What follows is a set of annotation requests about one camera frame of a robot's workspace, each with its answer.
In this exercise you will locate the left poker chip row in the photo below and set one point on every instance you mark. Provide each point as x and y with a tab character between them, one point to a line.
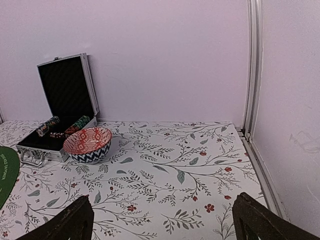
45	127

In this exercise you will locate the floral white tablecloth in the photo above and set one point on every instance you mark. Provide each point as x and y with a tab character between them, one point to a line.
159	181

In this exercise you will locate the right poker chip row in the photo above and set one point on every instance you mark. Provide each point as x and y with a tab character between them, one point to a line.
78	125

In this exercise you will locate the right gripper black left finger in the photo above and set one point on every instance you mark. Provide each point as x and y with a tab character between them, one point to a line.
75	222

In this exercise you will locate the red dice row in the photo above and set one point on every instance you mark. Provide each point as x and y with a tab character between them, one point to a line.
57	135

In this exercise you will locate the red blue patterned bowl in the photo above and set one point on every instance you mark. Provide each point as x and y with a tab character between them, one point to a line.
88	145

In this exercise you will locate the right aluminium frame post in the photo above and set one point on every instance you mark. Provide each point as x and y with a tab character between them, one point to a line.
255	16

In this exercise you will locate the green round poker mat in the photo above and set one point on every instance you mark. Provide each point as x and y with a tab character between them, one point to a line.
9	169

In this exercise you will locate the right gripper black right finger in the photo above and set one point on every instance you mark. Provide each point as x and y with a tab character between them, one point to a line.
253	221

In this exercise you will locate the poker chip row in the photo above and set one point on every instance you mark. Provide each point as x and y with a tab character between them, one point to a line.
78	125
45	127

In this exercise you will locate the aluminium poker chip case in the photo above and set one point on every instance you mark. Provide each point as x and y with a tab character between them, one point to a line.
70	93

